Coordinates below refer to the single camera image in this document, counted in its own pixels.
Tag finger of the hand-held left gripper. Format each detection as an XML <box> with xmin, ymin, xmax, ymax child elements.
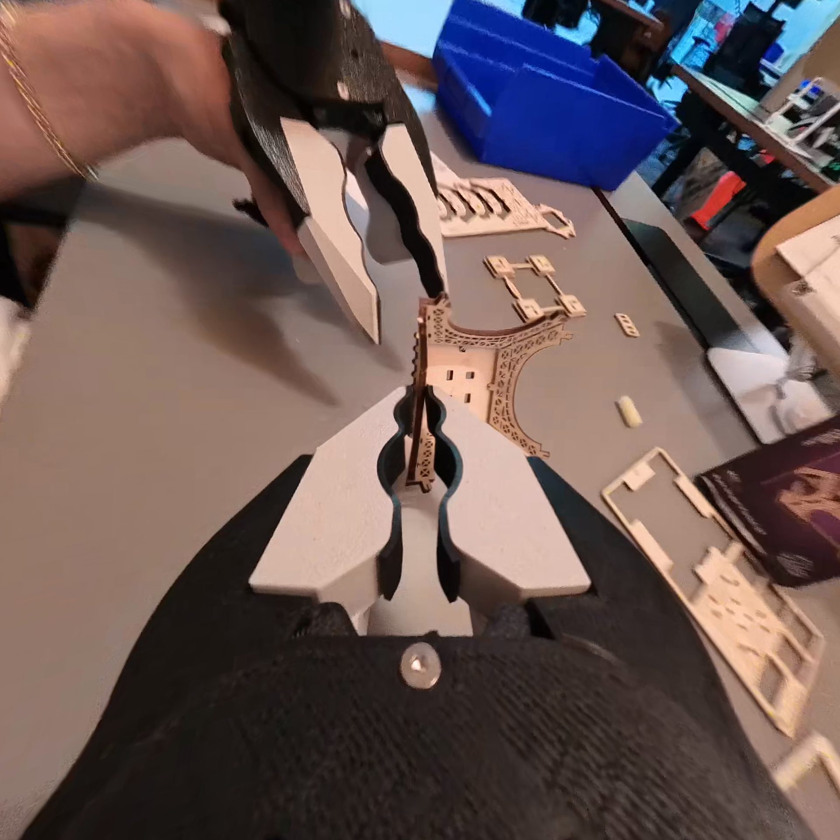
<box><xmin>344</xmin><ymin>121</ymin><xmax>452</xmax><ymax>298</ymax></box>
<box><xmin>279</xmin><ymin>117</ymin><xmax>383</xmax><ymax>345</ymax></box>

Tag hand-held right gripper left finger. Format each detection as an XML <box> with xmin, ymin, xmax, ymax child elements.
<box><xmin>248</xmin><ymin>386</ymin><xmax>411</xmax><ymax>636</ymax></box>

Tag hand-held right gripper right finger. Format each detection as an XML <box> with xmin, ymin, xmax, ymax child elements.
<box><xmin>423</xmin><ymin>387</ymin><xmax>593</xmax><ymax>636</ymax></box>

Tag wooden lattice tower model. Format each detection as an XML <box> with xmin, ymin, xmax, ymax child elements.
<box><xmin>405</xmin><ymin>293</ymin><xmax>575</xmax><ymax>493</ymax></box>

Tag person's left forearm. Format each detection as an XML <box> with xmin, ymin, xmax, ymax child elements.
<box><xmin>0</xmin><ymin>0</ymin><xmax>99</xmax><ymax>201</ymax></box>

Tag grey desk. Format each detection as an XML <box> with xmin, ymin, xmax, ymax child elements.
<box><xmin>0</xmin><ymin>39</ymin><xmax>840</xmax><ymax>840</ymax></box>

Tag person's left hand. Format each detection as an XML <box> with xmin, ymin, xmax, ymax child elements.
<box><xmin>20</xmin><ymin>0</ymin><xmax>307</xmax><ymax>258</ymax></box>

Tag wooden puzzle sheet arched cutouts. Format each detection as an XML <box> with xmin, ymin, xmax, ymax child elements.
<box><xmin>430</xmin><ymin>154</ymin><xmax>577</xmax><ymax>240</ymax></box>

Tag blue plastic bin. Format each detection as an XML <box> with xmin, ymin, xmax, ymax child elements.
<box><xmin>432</xmin><ymin>0</ymin><xmax>680</xmax><ymax>193</ymax></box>

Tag white flat base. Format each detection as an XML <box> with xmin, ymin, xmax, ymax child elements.
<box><xmin>707</xmin><ymin>344</ymin><xmax>834</xmax><ymax>444</ymax></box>

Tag dark puzzle box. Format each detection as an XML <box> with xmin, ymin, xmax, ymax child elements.
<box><xmin>696</xmin><ymin>416</ymin><xmax>840</xmax><ymax>588</ymax></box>

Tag black flat panel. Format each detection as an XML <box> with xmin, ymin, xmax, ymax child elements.
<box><xmin>622</xmin><ymin>218</ymin><xmax>762</xmax><ymax>352</ymax></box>

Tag red plastic bin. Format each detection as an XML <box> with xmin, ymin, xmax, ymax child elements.
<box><xmin>689</xmin><ymin>171</ymin><xmax>749</xmax><ymax>231</ymax></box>

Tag background work table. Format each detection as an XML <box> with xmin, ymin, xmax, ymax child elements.
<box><xmin>650</xmin><ymin>59</ymin><xmax>840</xmax><ymax>198</ymax></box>

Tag square wooden frame piece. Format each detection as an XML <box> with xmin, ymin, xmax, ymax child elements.
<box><xmin>483</xmin><ymin>255</ymin><xmax>587</xmax><ymax>320</ymax></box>

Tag empty wooden puzzle frame sheet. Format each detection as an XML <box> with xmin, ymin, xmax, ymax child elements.
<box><xmin>774</xmin><ymin>731</ymin><xmax>840</xmax><ymax>795</ymax></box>
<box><xmin>600</xmin><ymin>446</ymin><xmax>826</xmax><ymax>739</ymax></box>

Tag thin gold bracelet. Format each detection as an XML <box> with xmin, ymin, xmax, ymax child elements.
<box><xmin>0</xmin><ymin>10</ymin><xmax>99</xmax><ymax>181</ymax></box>

